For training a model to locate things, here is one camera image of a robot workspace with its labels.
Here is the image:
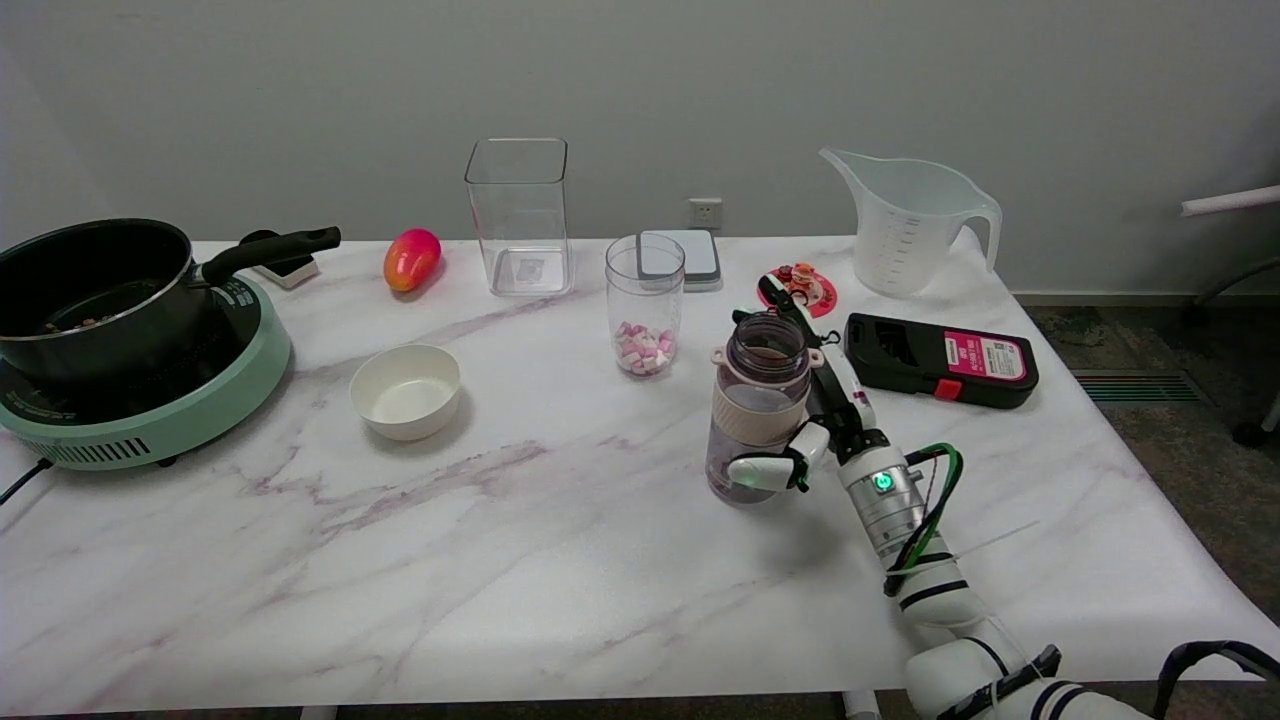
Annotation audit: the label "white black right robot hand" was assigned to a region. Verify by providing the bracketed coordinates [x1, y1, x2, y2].
[727, 275, 881, 494]

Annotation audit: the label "purple bottle with beige sleeve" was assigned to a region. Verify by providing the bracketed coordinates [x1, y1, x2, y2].
[705, 311, 825, 504]

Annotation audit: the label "black case with red label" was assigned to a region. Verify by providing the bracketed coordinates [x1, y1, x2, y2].
[843, 312, 1039, 410]

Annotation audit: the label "red coaster with figurine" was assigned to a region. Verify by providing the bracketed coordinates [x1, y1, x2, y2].
[757, 263, 838, 319]

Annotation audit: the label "clear plastic measuring jug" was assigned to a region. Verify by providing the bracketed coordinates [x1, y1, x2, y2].
[819, 148, 1003, 299]

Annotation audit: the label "small grey white scale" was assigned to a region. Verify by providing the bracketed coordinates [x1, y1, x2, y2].
[636, 229, 723, 293]

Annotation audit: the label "pink white marshmallows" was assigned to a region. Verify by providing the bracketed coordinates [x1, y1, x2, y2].
[614, 320, 677, 377]

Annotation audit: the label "clear round cup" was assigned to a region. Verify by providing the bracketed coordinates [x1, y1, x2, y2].
[604, 234, 687, 379]

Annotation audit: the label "floor vent grille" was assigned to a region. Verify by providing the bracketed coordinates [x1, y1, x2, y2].
[1070, 370, 1203, 404]

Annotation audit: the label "clear square container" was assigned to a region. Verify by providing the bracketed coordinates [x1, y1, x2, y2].
[464, 138, 574, 298]

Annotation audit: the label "grey chair base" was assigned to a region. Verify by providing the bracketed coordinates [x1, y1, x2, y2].
[1185, 255, 1280, 449]

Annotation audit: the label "white bowl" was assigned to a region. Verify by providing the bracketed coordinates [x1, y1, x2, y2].
[349, 344, 462, 442]

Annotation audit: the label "red yellow mango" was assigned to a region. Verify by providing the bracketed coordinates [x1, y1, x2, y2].
[383, 228, 443, 293]

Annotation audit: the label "small black white gadget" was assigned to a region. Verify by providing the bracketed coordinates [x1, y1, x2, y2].
[240, 230, 321, 291]

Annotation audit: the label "green induction cooker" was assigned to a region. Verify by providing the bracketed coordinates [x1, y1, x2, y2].
[0, 272, 293, 472]

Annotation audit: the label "green robot cable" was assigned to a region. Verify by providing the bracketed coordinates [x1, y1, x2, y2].
[884, 443, 964, 593]

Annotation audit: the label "black pot with handle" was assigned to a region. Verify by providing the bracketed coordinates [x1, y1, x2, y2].
[0, 218, 342, 386]

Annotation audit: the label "black cooker power cord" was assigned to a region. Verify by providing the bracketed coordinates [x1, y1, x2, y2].
[0, 458, 53, 506]

